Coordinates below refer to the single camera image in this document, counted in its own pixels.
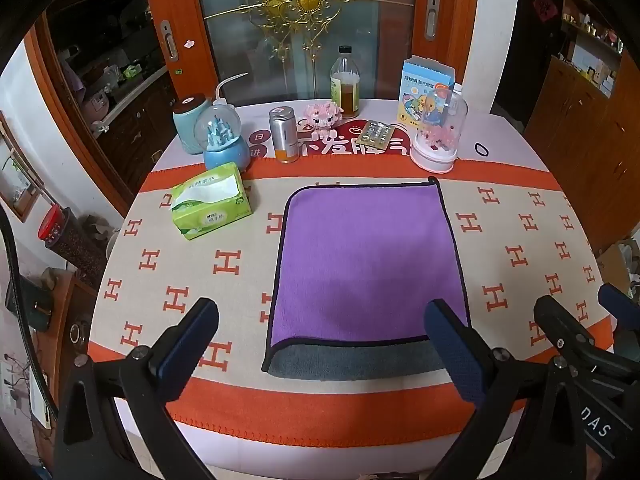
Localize red printed table mat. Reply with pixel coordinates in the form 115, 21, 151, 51
248, 121, 426, 162

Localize pink block toy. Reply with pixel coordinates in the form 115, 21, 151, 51
296, 100, 345, 132

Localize pill blister pack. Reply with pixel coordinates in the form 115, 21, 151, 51
359, 120, 396, 147

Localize silver and orange can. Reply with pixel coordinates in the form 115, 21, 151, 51
269, 106, 299, 164

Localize black cable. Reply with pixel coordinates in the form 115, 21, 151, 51
0, 205, 58, 421

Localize purple and grey towel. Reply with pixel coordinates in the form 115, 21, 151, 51
261, 176, 471, 380

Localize blue castle snow globe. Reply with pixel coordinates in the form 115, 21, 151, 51
194, 101, 250, 172

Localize framed wall picture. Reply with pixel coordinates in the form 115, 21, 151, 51
0, 110, 45, 224

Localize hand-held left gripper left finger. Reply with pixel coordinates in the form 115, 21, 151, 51
52, 297, 221, 480

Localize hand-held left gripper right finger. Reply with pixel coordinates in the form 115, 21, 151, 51
424, 298, 590, 480

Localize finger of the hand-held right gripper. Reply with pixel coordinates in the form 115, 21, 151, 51
533, 295, 640, 386
598, 283, 640, 323

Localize green tissue pack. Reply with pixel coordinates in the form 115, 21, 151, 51
170, 161, 253, 241

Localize beige and orange printed blanket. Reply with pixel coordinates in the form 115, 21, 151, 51
87, 157, 617, 442

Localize jar with red lid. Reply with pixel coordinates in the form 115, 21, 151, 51
37, 203, 108, 288

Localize blue cartoon carton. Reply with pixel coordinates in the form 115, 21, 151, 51
398, 55, 456, 125

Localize clear dome with pink base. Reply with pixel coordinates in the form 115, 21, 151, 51
410, 85, 468, 176

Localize glass bottle with black cap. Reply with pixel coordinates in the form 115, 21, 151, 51
330, 45, 361, 119

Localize wooden cabinet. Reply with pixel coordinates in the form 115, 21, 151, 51
492, 55, 640, 256

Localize cardboard box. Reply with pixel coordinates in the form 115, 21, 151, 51
595, 237, 640, 296

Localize teal cylinder humidifier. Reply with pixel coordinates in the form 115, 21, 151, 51
172, 94, 213, 156

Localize wooden side table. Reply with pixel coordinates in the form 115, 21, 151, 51
42, 267, 108, 401

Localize white cable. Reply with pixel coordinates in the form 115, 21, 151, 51
215, 73, 249, 106

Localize silver door handle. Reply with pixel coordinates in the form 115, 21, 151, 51
160, 20, 179, 63
425, 0, 441, 41

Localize glass door with gold ornament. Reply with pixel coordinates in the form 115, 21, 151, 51
192, 0, 417, 108

